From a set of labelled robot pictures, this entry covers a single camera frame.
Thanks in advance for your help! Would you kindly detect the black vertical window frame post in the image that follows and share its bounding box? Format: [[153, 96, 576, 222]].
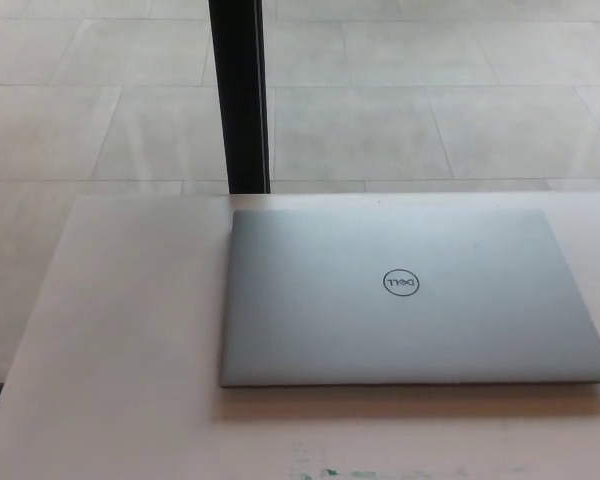
[[207, 0, 272, 196]]

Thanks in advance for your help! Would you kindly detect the silver Dell laptop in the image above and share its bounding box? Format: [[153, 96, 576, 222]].
[[218, 208, 600, 389]]

